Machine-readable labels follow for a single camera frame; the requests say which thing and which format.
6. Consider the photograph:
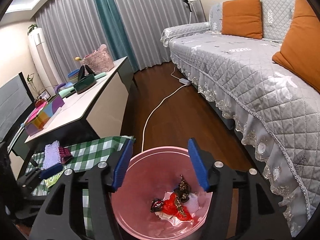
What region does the white standing air conditioner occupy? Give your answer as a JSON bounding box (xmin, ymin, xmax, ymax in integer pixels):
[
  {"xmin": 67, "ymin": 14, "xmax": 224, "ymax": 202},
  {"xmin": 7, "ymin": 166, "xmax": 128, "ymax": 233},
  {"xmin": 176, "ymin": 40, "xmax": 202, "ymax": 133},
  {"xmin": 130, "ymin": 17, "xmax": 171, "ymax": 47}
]
[{"xmin": 28, "ymin": 27, "xmax": 59, "ymax": 98}]

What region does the dark sequined wrapper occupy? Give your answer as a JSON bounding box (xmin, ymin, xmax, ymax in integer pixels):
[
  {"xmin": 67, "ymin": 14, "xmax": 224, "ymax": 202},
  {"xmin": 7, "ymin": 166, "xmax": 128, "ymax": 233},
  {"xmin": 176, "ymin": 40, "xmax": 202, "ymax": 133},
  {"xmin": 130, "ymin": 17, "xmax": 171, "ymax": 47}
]
[{"xmin": 172, "ymin": 174, "xmax": 192, "ymax": 217}]

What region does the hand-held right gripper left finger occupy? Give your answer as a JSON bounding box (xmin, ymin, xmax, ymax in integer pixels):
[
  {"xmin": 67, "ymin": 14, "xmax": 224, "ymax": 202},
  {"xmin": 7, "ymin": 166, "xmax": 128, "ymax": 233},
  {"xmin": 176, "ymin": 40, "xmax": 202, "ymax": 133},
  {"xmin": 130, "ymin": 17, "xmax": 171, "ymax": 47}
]
[{"xmin": 29, "ymin": 138, "xmax": 135, "ymax": 240}]

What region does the red plastic bag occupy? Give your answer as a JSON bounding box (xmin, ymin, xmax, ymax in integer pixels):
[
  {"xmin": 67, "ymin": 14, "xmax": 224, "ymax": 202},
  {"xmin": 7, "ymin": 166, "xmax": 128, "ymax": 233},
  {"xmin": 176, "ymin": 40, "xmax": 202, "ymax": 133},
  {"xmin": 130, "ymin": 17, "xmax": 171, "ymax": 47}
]
[{"xmin": 161, "ymin": 192, "xmax": 194, "ymax": 222}]

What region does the dark television stand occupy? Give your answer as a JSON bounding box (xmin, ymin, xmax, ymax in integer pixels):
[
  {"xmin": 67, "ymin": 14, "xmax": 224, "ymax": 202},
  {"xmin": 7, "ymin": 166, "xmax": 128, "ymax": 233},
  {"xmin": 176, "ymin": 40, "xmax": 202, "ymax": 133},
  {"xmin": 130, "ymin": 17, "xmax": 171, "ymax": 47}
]
[{"xmin": 7, "ymin": 125, "xmax": 28, "ymax": 155}]

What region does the teal curtain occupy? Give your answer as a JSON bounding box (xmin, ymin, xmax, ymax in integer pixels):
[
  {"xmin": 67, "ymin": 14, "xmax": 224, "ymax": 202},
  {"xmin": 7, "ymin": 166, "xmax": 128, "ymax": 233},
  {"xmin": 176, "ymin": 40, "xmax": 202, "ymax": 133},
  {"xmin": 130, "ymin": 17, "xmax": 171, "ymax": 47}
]
[{"xmin": 89, "ymin": 0, "xmax": 137, "ymax": 72}]

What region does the grey quilted sofa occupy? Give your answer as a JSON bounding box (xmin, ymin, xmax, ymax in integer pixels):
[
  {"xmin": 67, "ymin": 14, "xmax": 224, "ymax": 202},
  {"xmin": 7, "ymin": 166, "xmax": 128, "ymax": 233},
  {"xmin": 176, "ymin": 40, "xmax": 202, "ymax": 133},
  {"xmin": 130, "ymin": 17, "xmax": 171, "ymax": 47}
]
[{"xmin": 160, "ymin": 0, "xmax": 320, "ymax": 233}]

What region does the white power cable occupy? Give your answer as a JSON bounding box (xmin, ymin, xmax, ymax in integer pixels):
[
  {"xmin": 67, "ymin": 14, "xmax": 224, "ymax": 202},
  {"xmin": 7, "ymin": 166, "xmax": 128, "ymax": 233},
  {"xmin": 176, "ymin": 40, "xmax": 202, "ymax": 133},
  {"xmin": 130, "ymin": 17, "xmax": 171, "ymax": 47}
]
[{"xmin": 141, "ymin": 66, "xmax": 187, "ymax": 153}]

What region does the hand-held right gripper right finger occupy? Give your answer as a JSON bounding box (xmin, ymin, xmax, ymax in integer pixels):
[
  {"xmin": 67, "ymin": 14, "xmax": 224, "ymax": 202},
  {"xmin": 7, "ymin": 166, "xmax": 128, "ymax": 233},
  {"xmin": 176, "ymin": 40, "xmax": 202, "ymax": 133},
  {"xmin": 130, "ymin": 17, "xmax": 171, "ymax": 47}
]
[{"xmin": 187, "ymin": 137, "xmax": 293, "ymax": 240}]

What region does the white foam net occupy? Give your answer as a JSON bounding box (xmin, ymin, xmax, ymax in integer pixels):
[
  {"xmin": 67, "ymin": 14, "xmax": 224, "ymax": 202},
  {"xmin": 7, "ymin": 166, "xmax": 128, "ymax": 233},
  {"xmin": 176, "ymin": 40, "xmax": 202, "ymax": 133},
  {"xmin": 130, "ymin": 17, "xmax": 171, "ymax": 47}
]
[{"xmin": 186, "ymin": 192, "xmax": 200, "ymax": 214}]

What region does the pink flat box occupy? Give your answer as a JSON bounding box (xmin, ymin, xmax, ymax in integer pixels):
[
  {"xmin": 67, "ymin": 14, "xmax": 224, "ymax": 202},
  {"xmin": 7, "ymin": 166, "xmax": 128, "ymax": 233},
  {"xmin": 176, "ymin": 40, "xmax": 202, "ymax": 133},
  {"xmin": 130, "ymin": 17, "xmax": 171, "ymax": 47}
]
[{"xmin": 26, "ymin": 100, "xmax": 49, "ymax": 123}]

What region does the pink lace basket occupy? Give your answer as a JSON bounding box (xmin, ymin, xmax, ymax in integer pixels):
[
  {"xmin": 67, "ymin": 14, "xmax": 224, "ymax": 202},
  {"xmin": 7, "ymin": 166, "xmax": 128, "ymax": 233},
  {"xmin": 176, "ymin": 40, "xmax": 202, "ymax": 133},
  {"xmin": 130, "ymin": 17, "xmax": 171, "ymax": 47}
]
[{"xmin": 79, "ymin": 44, "xmax": 115, "ymax": 72}]

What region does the colourful storage box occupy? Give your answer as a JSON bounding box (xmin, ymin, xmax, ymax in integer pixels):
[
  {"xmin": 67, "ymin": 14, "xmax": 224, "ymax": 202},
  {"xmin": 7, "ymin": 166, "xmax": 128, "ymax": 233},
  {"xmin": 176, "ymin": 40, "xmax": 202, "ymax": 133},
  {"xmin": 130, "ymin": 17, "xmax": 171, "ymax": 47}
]
[{"xmin": 24, "ymin": 95, "xmax": 65, "ymax": 136}]

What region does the orange cushion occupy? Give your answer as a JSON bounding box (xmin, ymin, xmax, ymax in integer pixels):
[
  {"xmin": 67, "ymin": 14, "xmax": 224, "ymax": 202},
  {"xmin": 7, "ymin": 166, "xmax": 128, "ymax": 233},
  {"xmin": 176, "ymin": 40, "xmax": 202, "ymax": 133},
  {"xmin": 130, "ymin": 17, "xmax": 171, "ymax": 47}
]
[
  {"xmin": 272, "ymin": 0, "xmax": 320, "ymax": 93},
  {"xmin": 221, "ymin": 0, "xmax": 263, "ymax": 40}
]

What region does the white top coffee table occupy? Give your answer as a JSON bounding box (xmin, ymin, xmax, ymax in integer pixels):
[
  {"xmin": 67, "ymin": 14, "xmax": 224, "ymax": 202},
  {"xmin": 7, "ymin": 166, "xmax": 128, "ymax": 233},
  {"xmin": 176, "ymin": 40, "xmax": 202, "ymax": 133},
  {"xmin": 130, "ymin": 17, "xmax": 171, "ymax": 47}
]
[{"xmin": 24, "ymin": 56, "xmax": 137, "ymax": 155}]

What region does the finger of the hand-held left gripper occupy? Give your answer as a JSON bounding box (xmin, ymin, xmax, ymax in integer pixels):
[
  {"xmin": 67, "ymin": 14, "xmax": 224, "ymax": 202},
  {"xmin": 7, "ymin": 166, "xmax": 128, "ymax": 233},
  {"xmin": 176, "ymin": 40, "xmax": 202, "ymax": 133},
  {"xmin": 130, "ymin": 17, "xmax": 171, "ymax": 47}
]
[{"xmin": 39, "ymin": 164, "xmax": 64, "ymax": 180}]

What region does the bamboo plant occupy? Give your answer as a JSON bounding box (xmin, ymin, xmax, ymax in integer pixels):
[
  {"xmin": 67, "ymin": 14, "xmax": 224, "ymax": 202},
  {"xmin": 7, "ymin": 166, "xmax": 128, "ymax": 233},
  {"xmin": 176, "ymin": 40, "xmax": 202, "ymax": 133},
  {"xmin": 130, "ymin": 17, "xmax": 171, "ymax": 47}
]
[{"xmin": 26, "ymin": 74, "xmax": 42, "ymax": 97}]

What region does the pink plastic bin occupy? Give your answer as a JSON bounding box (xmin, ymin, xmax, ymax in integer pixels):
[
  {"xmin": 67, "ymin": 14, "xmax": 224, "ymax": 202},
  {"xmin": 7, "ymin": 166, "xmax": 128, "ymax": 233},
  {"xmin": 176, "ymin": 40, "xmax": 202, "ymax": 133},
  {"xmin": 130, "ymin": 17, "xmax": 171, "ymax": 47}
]
[{"xmin": 110, "ymin": 148, "xmax": 215, "ymax": 238}]

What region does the television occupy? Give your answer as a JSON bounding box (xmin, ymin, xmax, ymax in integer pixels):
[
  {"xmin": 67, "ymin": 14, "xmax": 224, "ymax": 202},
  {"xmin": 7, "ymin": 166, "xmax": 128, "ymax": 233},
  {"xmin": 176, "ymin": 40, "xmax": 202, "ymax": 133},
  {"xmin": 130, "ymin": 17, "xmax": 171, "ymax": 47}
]
[{"xmin": 0, "ymin": 72, "xmax": 34, "ymax": 140}]

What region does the mint green cloth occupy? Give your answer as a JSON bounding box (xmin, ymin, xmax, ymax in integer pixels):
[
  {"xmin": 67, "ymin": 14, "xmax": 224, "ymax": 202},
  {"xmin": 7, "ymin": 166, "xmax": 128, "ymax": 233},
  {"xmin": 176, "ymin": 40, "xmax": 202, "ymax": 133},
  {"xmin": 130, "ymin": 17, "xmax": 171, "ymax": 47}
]
[{"xmin": 59, "ymin": 72, "xmax": 108, "ymax": 98}]

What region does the purple foam net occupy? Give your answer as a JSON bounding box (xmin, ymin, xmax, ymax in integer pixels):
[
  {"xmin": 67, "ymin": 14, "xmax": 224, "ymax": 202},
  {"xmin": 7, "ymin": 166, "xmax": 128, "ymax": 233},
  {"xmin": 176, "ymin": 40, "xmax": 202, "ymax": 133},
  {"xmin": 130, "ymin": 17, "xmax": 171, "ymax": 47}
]
[{"xmin": 42, "ymin": 141, "xmax": 63, "ymax": 170}]

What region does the black red snack wrapper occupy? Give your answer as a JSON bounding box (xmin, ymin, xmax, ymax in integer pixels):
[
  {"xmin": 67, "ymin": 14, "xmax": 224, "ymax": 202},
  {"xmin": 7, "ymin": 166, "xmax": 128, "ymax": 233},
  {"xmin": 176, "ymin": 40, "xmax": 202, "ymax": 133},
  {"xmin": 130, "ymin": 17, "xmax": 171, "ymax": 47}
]
[{"xmin": 150, "ymin": 198, "xmax": 164, "ymax": 213}]

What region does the grey curtain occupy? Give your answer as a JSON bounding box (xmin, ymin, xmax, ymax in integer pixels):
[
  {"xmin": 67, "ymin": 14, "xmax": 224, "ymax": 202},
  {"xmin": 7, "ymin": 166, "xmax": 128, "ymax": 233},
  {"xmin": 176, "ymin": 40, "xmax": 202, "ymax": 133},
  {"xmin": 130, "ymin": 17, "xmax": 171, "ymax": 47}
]
[
  {"xmin": 106, "ymin": 0, "xmax": 200, "ymax": 69},
  {"xmin": 35, "ymin": 0, "xmax": 120, "ymax": 80}
]

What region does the white floor lamp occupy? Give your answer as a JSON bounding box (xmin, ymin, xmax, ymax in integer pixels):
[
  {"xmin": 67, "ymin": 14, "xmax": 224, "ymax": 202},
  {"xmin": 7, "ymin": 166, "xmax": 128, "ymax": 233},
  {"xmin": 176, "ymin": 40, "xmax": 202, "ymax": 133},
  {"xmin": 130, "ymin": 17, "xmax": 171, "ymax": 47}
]
[{"xmin": 182, "ymin": 0, "xmax": 199, "ymax": 24}]

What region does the magenta snack wrapper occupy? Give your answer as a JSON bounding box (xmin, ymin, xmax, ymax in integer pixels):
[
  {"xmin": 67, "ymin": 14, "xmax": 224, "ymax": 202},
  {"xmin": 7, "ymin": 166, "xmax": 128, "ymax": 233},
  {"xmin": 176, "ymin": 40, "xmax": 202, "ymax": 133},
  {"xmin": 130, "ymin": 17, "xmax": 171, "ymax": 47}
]
[{"xmin": 58, "ymin": 146, "xmax": 73, "ymax": 164}]

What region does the stack of coloured bowls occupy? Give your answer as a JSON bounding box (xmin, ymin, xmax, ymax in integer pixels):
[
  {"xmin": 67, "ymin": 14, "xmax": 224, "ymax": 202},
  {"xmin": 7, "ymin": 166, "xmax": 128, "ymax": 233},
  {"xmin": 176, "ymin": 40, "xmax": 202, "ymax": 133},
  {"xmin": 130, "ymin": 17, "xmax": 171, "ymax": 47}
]
[{"xmin": 67, "ymin": 70, "xmax": 81, "ymax": 82}]

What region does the green checked tablecloth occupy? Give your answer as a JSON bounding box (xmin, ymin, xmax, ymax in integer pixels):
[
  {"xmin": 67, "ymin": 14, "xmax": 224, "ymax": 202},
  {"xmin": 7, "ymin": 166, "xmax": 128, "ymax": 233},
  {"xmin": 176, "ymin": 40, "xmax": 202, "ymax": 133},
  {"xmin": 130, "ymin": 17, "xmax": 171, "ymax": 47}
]
[{"xmin": 25, "ymin": 135, "xmax": 135, "ymax": 240}]

